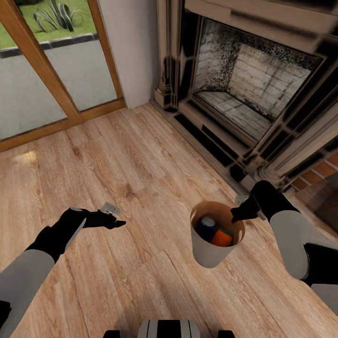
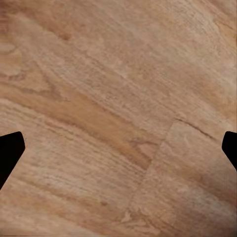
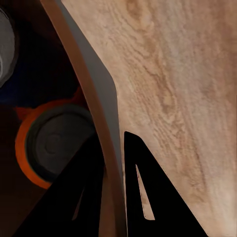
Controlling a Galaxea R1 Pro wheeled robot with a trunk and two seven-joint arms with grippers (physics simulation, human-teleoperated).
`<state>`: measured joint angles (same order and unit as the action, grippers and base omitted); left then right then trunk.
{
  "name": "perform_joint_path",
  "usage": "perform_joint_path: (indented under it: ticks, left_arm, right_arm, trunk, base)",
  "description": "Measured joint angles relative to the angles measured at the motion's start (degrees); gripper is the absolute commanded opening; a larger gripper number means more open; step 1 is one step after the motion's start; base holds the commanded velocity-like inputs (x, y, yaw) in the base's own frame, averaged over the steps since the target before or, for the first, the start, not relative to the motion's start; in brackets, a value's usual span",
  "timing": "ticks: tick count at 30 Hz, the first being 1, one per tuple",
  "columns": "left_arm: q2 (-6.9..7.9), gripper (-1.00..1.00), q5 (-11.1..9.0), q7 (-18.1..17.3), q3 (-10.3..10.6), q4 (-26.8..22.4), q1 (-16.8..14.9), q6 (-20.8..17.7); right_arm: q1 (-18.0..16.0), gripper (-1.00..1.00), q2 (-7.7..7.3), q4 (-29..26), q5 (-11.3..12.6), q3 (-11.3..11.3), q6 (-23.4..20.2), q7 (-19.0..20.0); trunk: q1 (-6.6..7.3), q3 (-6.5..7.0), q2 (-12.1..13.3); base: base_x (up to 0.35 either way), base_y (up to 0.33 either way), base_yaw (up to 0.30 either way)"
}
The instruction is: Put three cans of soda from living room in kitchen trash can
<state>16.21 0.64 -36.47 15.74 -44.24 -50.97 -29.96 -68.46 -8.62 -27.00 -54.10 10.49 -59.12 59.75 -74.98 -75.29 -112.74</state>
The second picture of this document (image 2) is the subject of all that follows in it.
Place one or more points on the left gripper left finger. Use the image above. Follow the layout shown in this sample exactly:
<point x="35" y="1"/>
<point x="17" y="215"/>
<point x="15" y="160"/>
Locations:
<point x="12" y="147"/>

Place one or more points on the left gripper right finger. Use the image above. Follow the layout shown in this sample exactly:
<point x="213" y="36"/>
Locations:
<point x="229" y="146"/>

